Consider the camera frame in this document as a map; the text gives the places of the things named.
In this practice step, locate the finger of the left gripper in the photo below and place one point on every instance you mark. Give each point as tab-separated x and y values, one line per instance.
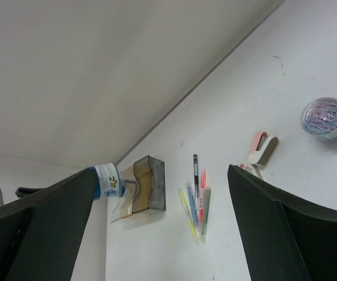
23	191

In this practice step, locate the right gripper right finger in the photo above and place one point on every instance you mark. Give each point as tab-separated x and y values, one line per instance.
284	237

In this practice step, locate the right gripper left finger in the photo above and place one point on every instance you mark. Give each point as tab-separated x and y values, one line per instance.
40	234

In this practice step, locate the blue white tape jar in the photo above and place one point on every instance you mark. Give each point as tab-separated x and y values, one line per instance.
109	182

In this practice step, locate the clear jar of paper clips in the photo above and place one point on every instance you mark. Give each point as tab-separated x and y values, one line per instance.
319	119

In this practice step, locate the clear plastic container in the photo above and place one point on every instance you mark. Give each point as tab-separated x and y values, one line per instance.
118	205

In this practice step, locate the grey highlighter pen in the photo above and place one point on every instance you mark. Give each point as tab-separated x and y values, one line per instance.
205	212

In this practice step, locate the pink highlighter pen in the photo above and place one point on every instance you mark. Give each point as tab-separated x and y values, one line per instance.
202	191

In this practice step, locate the amber plastic container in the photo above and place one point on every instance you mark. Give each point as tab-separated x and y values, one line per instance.
138	185

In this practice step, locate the blue highlighter pen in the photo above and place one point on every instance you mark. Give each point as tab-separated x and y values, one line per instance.
193	208

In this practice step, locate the yellow highlighter pen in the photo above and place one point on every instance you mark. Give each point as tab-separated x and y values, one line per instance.
189	217

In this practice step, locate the black pen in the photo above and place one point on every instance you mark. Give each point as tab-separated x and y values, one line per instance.
196	178

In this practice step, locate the smoky grey plastic container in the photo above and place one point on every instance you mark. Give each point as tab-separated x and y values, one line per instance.
157	198

